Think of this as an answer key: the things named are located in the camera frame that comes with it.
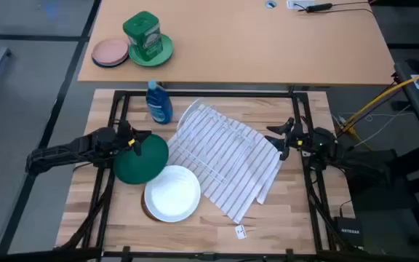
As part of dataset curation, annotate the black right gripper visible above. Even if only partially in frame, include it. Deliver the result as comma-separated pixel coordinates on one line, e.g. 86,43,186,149
264,116,307,161

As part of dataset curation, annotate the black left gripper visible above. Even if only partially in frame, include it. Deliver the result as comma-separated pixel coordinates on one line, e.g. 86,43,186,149
114,119,153,158

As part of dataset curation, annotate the dark green plate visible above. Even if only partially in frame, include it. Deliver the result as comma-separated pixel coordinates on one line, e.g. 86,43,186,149
113,133,169,186

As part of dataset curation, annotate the white plate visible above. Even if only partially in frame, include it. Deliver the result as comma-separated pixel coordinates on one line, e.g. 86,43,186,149
143,164,202,223

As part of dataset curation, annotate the blue dish soap bottle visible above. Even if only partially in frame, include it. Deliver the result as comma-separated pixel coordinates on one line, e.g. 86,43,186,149
145,79,174,125

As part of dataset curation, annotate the white striped dish towel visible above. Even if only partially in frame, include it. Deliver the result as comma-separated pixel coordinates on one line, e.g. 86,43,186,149
166,103,284,225

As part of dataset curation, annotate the dark blue plate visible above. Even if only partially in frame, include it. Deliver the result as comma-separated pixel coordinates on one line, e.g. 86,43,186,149
92,57,129,69

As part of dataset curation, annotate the light green plate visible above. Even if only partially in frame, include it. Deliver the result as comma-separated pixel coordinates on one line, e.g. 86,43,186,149
128,33,175,68

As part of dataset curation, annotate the pink plate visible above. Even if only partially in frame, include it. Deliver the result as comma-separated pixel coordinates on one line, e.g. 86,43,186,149
91,38,129,66

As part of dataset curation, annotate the small white label tag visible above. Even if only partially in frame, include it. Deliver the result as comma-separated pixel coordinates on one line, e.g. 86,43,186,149
234,224,248,240

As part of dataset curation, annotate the green tin canister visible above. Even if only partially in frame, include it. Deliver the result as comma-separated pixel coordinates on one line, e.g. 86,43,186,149
122,10,164,62

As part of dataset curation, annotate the white power strip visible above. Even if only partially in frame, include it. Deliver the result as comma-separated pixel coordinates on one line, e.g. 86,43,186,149
286,0,316,10

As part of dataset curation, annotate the black power adapter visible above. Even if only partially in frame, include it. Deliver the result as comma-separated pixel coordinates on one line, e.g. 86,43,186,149
306,2,333,13

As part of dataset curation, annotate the white wire dish rack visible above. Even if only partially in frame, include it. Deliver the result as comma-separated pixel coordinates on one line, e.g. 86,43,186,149
176,98,265,185

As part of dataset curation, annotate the black metal table frame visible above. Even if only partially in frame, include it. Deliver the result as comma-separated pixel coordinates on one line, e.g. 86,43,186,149
55,90,345,261

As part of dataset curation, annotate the black network switch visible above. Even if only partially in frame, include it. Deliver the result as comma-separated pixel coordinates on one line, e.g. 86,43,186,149
332,216,365,248

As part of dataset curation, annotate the yellow cable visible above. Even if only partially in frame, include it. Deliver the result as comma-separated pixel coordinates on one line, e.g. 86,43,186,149
336,66,419,134

